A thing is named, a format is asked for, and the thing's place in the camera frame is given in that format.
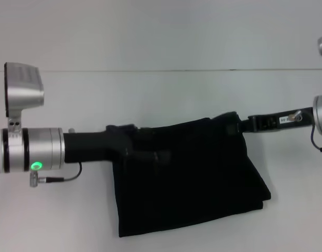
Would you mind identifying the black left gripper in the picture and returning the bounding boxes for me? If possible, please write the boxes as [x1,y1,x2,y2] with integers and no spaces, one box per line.
[63,125,173,165]

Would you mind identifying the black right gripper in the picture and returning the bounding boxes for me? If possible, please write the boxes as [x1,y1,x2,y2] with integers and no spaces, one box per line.
[226,106,315,137]

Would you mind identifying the black t-shirt with FREE print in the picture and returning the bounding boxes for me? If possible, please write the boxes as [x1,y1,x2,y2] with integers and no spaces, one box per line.
[108,111,272,232]

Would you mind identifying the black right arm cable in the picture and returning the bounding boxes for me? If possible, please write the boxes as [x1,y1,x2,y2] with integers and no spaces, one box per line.
[293,110,322,153]

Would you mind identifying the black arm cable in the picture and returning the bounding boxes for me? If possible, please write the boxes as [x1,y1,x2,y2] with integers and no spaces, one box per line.
[293,110,322,153]
[29,162,82,187]

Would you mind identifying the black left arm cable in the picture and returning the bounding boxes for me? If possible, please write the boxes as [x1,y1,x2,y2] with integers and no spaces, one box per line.
[29,162,82,187]

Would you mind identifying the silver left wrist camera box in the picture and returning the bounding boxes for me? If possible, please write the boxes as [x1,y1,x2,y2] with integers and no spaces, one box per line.
[4,62,45,132]

